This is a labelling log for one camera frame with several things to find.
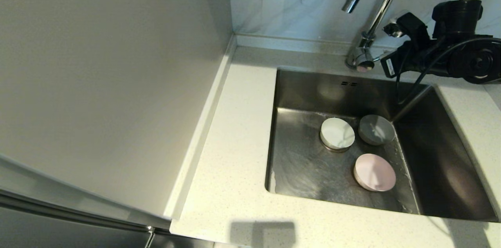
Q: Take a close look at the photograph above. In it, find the steel bowl with white inside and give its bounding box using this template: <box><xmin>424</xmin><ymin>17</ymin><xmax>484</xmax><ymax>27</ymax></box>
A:
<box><xmin>358</xmin><ymin>114</ymin><xmax>396</xmax><ymax>146</ymax></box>

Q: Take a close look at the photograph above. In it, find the pink bowl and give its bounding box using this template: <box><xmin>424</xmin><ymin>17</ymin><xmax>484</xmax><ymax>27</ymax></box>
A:
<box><xmin>353</xmin><ymin>153</ymin><xmax>397</xmax><ymax>192</ymax></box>

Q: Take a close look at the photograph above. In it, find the stainless steel sink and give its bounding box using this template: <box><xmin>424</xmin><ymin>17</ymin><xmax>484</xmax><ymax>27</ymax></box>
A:
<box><xmin>265</xmin><ymin>67</ymin><xmax>501</xmax><ymax>224</ymax></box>

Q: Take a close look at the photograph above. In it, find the chrome gooseneck faucet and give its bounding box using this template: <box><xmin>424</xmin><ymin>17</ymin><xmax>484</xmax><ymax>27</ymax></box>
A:
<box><xmin>342</xmin><ymin>0</ymin><xmax>408</xmax><ymax>73</ymax></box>

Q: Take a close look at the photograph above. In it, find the round metal drain strainer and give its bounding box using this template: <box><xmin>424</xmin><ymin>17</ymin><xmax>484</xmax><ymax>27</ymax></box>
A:
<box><xmin>322</xmin><ymin>142</ymin><xmax>351</xmax><ymax>154</ymax></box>

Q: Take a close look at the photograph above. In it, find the tall grey cabinet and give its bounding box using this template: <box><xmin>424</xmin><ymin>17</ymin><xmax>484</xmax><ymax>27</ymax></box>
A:
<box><xmin>0</xmin><ymin>0</ymin><xmax>238</xmax><ymax>248</ymax></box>

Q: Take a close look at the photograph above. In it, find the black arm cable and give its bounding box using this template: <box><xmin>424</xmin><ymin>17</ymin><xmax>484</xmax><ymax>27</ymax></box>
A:
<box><xmin>395</xmin><ymin>36</ymin><xmax>501</xmax><ymax>104</ymax></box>

